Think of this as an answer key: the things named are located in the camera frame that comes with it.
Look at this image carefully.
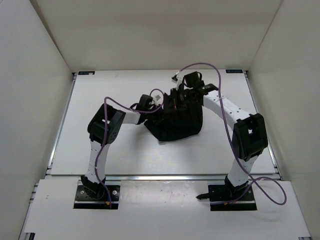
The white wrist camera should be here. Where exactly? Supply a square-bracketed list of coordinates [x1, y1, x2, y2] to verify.
[152, 94, 163, 106]
[170, 71, 185, 92]

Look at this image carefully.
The black pleated skirt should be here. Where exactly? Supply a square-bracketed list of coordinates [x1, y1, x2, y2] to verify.
[144, 94, 203, 142]

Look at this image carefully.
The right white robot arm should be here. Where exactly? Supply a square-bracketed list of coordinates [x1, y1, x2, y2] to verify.
[171, 71, 268, 204]

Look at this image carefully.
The left blue table label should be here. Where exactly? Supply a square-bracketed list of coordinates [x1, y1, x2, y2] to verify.
[78, 71, 95, 76]

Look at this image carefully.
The right blue table label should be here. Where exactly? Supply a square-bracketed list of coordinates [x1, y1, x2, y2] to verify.
[225, 69, 244, 74]

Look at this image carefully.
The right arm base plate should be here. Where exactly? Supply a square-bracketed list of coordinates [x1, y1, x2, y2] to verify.
[208, 184, 258, 212]

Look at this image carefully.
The aluminium table rail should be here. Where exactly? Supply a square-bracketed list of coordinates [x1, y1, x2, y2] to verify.
[105, 174, 226, 181]

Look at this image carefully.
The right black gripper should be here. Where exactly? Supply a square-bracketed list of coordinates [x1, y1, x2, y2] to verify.
[164, 88, 194, 115]

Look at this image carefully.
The blue table label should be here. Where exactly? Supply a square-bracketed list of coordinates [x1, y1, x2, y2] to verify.
[225, 69, 244, 74]
[78, 71, 95, 76]

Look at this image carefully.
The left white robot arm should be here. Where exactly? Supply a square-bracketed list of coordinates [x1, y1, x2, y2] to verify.
[81, 94, 164, 205]

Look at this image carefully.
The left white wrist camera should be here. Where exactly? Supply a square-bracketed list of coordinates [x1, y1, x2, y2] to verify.
[152, 94, 163, 106]

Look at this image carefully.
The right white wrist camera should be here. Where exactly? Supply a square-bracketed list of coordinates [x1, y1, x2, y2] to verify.
[170, 71, 185, 92]

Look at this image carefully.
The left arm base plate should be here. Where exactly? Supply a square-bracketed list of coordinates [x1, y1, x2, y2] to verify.
[73, 182, 121, 210]

